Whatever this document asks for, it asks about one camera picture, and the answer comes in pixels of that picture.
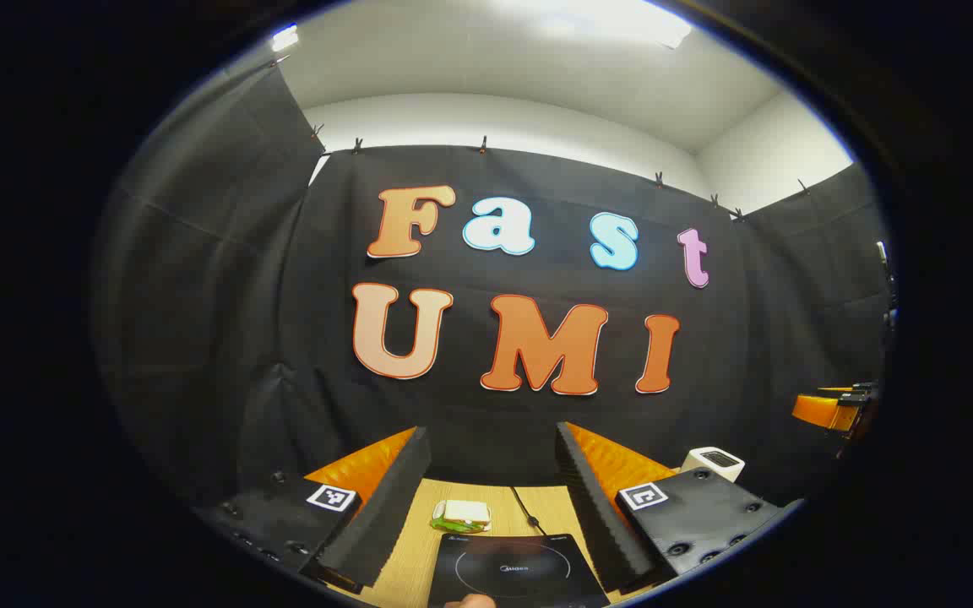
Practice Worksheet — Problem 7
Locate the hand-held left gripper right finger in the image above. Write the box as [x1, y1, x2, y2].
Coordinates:
[554, 421, 807, 594]

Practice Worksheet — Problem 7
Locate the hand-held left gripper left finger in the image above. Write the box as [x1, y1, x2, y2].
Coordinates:
[193, 425, 434, 594]

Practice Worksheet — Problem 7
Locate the black induction cooktop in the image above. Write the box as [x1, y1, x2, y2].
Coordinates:
[427, 534, 612, 608]

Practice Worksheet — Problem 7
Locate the sandwich with lettuce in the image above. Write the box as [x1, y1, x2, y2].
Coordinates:
[431, 499, 492, 535]

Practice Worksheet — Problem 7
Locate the white toaster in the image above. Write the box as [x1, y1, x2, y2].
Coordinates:
[681, 446, 746, 484]

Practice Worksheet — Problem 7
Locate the row of cloth clips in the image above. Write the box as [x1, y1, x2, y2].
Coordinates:
[269, 52, 812, 224]

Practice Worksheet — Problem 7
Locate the large ceiling light panel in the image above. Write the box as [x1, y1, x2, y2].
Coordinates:
[537, 0, 694, 50]

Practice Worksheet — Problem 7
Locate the black power cable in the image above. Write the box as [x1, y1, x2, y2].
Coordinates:
[510, 486, 548, 535]

